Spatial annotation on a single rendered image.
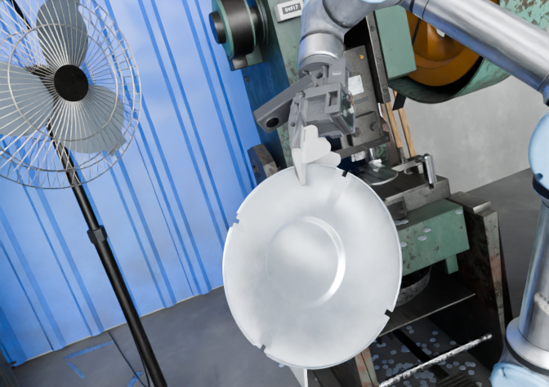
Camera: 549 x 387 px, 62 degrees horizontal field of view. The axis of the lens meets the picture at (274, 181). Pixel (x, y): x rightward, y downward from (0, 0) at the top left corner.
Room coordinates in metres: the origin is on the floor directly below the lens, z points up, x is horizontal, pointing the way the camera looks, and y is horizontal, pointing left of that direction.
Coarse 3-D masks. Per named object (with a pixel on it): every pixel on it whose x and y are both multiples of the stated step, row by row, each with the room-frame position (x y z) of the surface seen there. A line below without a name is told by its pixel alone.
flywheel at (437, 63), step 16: (496, 0) 1.19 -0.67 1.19; (416, 16) 1.61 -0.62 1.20; (432, 32) 1.55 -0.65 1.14; (416, 48) 1.64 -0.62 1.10; (432, 48) 1.54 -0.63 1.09; (448, 48) 1.46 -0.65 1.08; (464, 48) 1.33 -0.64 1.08; (416, 64) 1.60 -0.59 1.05; (432, 64) 1.53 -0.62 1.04; (448, 64) 1.42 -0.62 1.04; (464, 64) 1.34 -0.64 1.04; (416, 80) 1.61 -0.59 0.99; (432, 80) 1.52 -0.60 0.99; (448, 80) 1.43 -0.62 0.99
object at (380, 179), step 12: (384, 168) 1.39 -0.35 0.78; (372, 180) 1.29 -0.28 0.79; (384, 180) 1.26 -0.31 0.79; (396, 180) 1.25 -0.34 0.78; (408, 180) 1.22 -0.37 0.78; (420, 180) 1.19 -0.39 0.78; (384, 192) 1.18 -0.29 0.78; (396, 192) 1.16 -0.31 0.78; (408, 192) 1.15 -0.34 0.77; (396, 204) 1.27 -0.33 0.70; (396, 216) 1.27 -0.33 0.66
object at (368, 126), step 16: (352, 48) 1.37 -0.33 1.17; (352, 64) 1.36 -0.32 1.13; (368, 64) 1.37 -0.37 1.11; (352, 80) 1.36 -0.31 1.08; (368, 80) 1.37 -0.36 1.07; (368, 96) 1.37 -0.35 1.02; (368, 112) 1.36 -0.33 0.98; (368, 128) 1.33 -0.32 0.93; (336, 144) 1.38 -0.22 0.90; (352, 144) 1.32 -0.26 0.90
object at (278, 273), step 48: (288, 192) 0.66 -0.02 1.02; (336, 192) 0.62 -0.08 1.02; (240, 240) 0.68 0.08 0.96; (288, 240) 0.62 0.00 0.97; (336, 240) 0.58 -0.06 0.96; (384, 240) 0.55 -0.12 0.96; (240, 288) 0.64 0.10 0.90; (288, 288) 0.59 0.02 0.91; (336, 288) 0.55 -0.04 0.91; (384, 288) 0.52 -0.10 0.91; (288, 336) 0.56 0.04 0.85; (336, 336) 0.52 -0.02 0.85
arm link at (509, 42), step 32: (416, 0) 0.79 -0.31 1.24; (448, 0) 0.75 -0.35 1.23; (480, 0) 0.73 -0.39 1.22; (448, 32) 0.76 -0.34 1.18; (480, 32) 0.71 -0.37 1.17; (512, 32) 0.69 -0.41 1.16; (544, 32) 0.68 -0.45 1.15; (512, 64) 0.69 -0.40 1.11; (544, 64) 0.65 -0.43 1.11; (544, 96) 0.66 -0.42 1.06
